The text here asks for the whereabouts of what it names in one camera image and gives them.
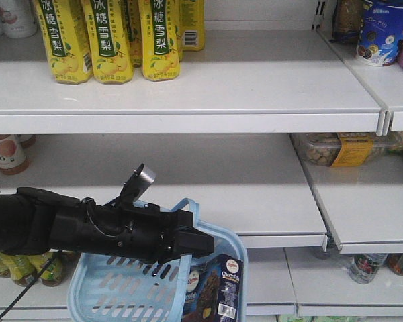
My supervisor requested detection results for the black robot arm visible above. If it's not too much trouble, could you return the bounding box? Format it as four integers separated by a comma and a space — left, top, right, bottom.
0, 187, 214, 264

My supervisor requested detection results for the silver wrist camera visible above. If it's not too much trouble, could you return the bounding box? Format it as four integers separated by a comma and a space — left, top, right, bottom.
119, 163, 156, 205

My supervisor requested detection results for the Chocofello cookie box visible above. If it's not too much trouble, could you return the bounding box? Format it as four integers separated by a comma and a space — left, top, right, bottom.
181, 254, 244, 322

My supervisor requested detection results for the light blue plastic basket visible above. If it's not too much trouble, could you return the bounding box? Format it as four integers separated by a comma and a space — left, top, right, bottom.
67, 198, 248, 321

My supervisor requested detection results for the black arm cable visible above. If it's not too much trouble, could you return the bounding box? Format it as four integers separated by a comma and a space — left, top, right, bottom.
0, 250, 63, 322

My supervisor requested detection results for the clear nut container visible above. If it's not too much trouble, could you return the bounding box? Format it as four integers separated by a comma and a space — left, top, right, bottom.
291, 133, 403, 167

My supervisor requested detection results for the rear yellow pear drink bottle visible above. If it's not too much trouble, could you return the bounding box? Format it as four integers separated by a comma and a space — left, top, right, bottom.
179, 0, 205, 52

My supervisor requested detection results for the blue cookie tub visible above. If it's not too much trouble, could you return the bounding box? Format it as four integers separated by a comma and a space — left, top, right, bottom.
355, 1, 403, 67

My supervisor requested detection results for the peach drink bottle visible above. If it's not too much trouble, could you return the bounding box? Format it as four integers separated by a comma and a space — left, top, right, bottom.
0, 134, 29, 175

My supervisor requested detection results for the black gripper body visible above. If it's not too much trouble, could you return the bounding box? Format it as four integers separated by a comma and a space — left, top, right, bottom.
50, 201, 181, 264

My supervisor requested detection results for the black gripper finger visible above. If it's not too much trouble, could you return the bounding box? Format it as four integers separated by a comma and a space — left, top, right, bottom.
173, 209, 193, 231
157, 228, 215, 264

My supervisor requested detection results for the yellow pear drink bottle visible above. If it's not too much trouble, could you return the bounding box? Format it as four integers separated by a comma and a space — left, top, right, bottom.
138, 0, 181, 82
32, 0, 93, 85
81, 0, 134, 85
179, 0, 205, 52

